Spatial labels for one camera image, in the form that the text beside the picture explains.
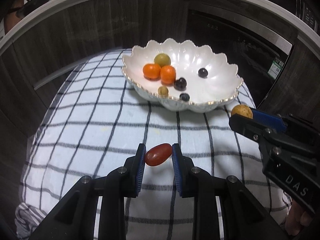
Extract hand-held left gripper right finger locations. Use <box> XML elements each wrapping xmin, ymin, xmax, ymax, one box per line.
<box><xmin>171</xmin><ymin>143</ymin><xmax>288</xmax><ymax>240</ymax></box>

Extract black microwave oven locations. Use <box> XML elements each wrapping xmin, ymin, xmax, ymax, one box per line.
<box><xmin>244</xmin><ymin>0</ymin><xmax>320</xmax><ymax>34</ymax></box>

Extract wooden cutting board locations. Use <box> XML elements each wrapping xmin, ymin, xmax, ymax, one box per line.
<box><xmin>4</xmin><ymin>0</ymin><xmax>25</xmax><ymax>35</ymax></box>

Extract white scalloped ceramic bowl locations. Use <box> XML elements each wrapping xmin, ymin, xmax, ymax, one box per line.
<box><xmin>122</xmin><ymin>38</ymin><xmax>244</xmax><ymax>112</ymax></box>

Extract white checkered cloth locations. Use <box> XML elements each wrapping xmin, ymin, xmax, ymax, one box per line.
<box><xmin>14</xmin><ymin>49</ymin><xmax>293</xmax><ymax>240</ymax></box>

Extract green round fruit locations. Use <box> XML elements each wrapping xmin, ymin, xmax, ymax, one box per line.
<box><xmin>153</xmin><ymin>52</ymin><xmax>172</xmax><ymax>67</ymax></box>

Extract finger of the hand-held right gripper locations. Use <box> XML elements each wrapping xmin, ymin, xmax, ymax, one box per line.
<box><xmin>252</xmin><ymin>109</ymin><xmax>320</xmax><ymax>150</ymax></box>
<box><xmin>229</xmin><ymin>114</ymin><xmax>273</xmax><ymax>143</ymax></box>

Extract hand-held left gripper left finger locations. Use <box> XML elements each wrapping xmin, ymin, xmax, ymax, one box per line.
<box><xmin>30</xmin><ymin>143</ymin><xmax>147</xmax><ymax>240</ymax></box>

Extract dark wood kitchen cabinets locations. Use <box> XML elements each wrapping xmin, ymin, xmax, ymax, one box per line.
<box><xmin>0</xmin><ymin>0</ymin><xmax>320</xmax><ymax>180</ymax></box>

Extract red grape tomato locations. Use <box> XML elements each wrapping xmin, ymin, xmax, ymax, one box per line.
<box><xmin>145</xmin><ymin>143</ymin><xmax>173</xmax><ymax>167</ymax></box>

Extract person's right hand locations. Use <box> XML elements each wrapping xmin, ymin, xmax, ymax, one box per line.
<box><xmin>285</xmin><ymin>201</ymin><xmax>316</xmax><ymax>237</ymax></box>

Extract small orange mandarin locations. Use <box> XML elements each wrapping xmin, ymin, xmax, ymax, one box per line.
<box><xmin>142</xmin><ymin>63</ymin><xmax>162</xmax><ymax>80</ymax></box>
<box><xmin>160</xmin><ymin>65</ymin><xmax>177</xmax><ymax>85</ymax></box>

